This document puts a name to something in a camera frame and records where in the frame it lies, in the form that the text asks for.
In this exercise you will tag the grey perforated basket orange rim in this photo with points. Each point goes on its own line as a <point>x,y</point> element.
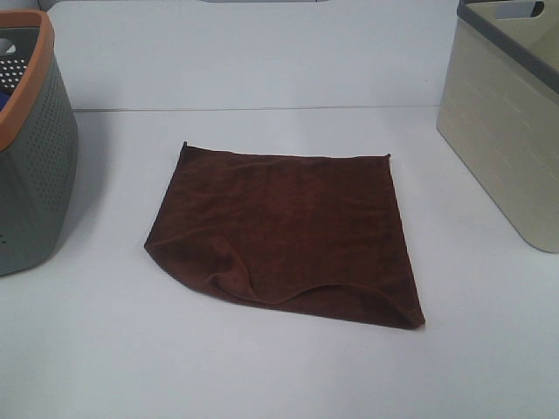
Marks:
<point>39,141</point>

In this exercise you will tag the brown towel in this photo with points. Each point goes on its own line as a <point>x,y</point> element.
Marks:
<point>314,235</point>

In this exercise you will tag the beige bin grey rim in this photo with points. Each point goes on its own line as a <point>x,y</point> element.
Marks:
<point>499,109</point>

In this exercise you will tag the blue towel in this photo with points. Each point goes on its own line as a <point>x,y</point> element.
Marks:
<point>4,97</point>

